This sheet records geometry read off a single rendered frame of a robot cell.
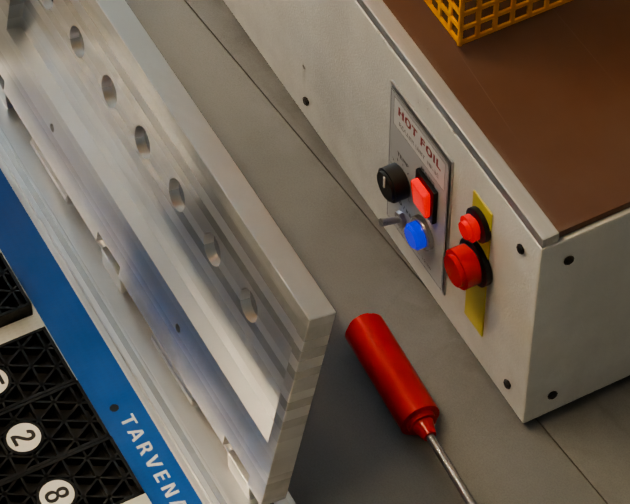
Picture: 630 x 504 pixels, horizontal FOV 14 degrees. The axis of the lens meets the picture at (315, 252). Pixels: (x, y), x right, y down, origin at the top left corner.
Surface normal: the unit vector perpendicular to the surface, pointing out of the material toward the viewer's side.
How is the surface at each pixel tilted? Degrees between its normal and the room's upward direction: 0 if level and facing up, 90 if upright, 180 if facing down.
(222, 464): 0
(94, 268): 0
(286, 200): 0
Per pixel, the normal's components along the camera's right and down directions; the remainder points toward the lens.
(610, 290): 0.47, 0.69
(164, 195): -0.86, 0.24
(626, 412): 0.00, -0.62
